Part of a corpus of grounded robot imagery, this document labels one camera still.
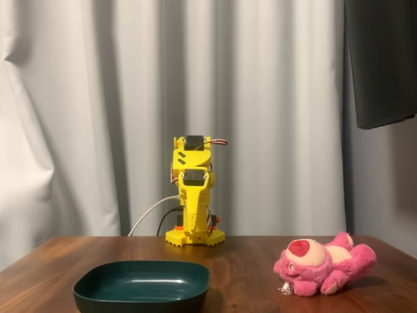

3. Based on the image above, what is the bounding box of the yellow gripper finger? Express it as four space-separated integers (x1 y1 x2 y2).
180 189 210 236

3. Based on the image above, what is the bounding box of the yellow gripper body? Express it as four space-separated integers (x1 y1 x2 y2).
177 167 217 192

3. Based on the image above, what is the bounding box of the pink strawberry bear plush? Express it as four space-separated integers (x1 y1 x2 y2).
272 231 378 298

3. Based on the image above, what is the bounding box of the dark green bowl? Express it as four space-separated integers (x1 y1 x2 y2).
72 260 210 313

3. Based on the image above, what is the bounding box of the white curtain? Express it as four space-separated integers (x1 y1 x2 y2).
0 0 356 272

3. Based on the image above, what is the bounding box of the black flat panel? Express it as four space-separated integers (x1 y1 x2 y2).
343 0 417 130

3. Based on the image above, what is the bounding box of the white power cable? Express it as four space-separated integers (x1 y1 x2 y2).
127 194 181 237

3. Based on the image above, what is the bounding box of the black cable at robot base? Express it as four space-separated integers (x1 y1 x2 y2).
156 205 183 237

